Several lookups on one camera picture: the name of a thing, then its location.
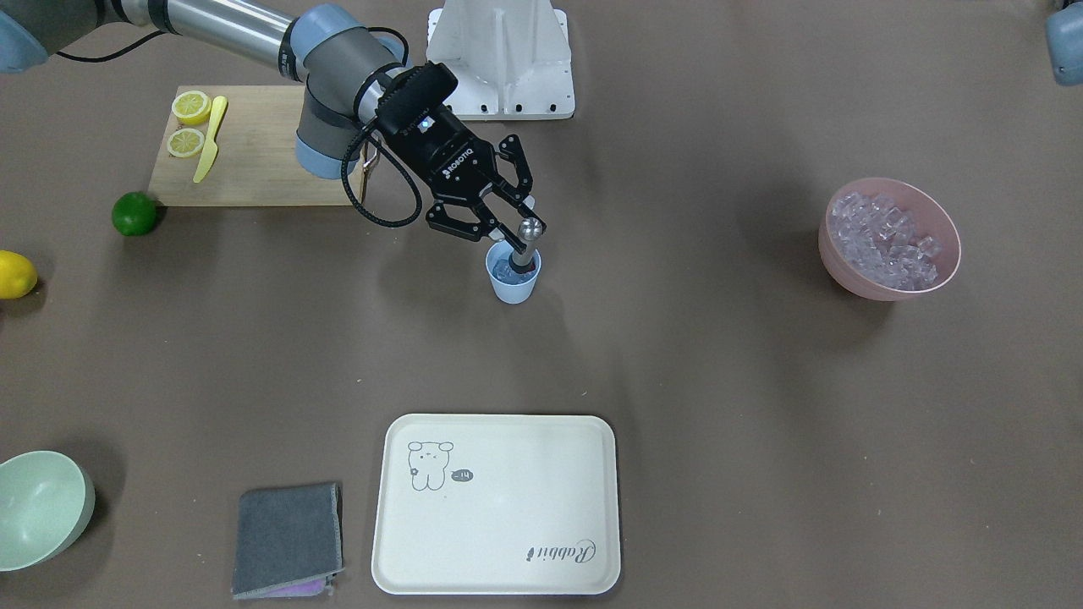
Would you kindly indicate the cream rabbit tray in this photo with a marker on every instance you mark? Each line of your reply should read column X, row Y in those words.
column 498, row 504

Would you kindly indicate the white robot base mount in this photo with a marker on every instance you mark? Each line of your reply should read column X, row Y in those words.
column 512, row 59

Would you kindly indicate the green lime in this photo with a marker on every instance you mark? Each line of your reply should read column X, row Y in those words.
column 134, row 214

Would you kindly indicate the lemon half lower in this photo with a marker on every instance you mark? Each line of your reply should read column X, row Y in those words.
column 185, row 143

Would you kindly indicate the lemon half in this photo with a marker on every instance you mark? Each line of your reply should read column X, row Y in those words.
column 185, row 143
column 192, row 108

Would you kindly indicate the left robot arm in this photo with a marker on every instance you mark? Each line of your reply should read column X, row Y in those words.
column 1063, row 32

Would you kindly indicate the grey folded cloth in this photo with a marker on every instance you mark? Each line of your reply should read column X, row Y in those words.
column 288, row 542

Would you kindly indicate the yellow plastic knife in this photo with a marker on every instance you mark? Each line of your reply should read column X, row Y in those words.
column 210, row 150

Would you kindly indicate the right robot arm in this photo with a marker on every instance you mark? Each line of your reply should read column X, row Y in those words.
column 358, row 88

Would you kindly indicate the whole yellow lemon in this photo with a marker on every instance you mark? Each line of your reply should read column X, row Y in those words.
column 18, row 275

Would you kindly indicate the lemon half upper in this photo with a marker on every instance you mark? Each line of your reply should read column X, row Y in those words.
column 192, row 108

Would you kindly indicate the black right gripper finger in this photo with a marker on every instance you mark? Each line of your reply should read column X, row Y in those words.
column 485, row 224
column 516, row 191

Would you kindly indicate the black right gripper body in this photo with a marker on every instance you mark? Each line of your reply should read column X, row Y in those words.
column 458, row 167

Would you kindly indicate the light blue cup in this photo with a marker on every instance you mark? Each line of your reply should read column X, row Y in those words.
column 523, row 286

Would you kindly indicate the pink bowl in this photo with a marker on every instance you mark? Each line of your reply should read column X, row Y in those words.
column 930, row 217

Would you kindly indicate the steel muddler black tip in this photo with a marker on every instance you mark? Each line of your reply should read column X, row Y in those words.
column 528, row 232

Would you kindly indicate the mint green bowl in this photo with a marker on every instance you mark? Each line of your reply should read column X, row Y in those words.
column 47, row 501

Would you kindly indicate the clear ice cube pile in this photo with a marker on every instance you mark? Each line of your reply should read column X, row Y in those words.
column 881, row 241

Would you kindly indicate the wooden cutting board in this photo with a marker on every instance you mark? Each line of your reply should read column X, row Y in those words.
column 256, row 164

